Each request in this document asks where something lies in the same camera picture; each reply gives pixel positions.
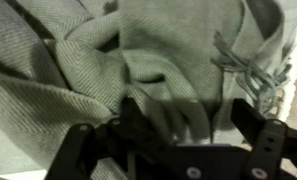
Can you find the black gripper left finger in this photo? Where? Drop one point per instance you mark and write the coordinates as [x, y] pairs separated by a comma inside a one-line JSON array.
[[134, 150]]

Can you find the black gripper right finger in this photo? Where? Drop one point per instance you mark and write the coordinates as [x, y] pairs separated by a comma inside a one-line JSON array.
[[268, 140]]

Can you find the gray fringed blanket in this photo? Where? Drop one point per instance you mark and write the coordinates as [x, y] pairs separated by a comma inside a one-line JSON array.
[[88, 66]]

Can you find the white woven basket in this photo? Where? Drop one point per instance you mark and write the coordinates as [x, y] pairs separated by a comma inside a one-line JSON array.
[[293, 73]]

